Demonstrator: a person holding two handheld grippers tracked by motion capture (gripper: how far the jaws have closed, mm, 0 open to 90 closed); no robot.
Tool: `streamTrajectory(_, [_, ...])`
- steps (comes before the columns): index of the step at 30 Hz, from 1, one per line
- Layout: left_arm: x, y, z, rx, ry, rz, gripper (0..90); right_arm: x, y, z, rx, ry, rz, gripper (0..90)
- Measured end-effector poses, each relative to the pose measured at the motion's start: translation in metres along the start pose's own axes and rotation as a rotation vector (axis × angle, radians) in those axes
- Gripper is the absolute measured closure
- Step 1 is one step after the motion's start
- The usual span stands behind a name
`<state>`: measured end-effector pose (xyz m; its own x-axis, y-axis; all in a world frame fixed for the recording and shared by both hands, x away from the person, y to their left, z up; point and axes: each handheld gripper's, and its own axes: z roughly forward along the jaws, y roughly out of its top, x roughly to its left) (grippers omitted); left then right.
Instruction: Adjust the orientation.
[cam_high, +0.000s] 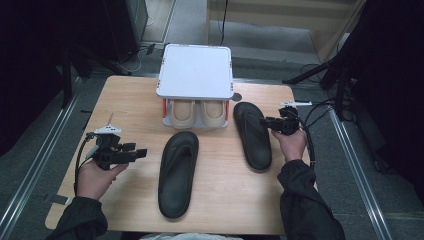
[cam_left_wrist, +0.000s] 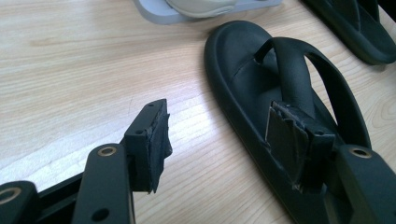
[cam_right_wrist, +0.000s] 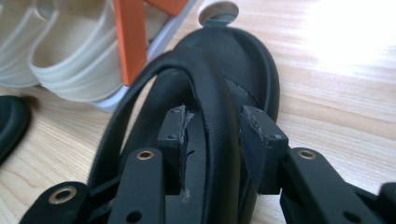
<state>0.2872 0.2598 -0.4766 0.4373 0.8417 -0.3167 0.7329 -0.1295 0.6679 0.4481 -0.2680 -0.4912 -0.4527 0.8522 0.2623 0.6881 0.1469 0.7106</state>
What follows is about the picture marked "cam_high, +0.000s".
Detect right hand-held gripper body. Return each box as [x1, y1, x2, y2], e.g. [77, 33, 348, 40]
[274, 100, 313, 136]

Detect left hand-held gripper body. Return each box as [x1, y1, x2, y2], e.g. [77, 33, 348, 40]
[87, 124, 137, 171]

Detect black flip-flop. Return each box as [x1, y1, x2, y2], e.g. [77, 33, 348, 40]
[232, 101, 273, 172]
[157, 130, 200, 220]

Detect cream clog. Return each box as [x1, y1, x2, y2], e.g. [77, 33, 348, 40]
[199, 99, 227, 128]
[169, 99, 197, 130]

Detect white shoe rack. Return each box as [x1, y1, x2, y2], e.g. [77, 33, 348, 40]
[155, 43, 234, 130]

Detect person's right hand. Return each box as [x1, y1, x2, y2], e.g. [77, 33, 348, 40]
[271, 129, 308, 163]

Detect person's left hand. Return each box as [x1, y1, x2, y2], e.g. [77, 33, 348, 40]
[75, 160, 129, 200]

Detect grey tape strip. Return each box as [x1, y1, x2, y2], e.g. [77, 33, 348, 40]
[44, 193, 71, 205]

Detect black tripod stand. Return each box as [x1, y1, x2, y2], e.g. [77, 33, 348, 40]
[281, 49, 354, 121]

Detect light wooden furniture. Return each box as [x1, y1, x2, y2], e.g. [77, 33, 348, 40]
[206, 0, 368, 63]

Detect dark cabinet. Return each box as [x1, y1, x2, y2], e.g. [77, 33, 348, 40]
[103, 0, 149, 61]

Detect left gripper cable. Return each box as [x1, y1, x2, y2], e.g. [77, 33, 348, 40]
[73, 132, 101, 196]

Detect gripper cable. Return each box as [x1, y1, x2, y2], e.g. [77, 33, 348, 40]
[293, 109, 317, 168]
[73, 132, 101, 196]

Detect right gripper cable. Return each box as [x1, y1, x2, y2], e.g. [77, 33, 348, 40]
[293, 109, 317, 168]

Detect black floor cable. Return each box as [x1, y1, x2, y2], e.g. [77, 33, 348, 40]
[294, 63, 338, 133]

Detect metal floor rail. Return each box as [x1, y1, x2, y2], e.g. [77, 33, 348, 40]
[0, 76, 84, 240]
[328, 108, 394, 240]

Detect hanging black cable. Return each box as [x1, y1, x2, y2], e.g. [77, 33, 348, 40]
[218, 0, 229, 48]

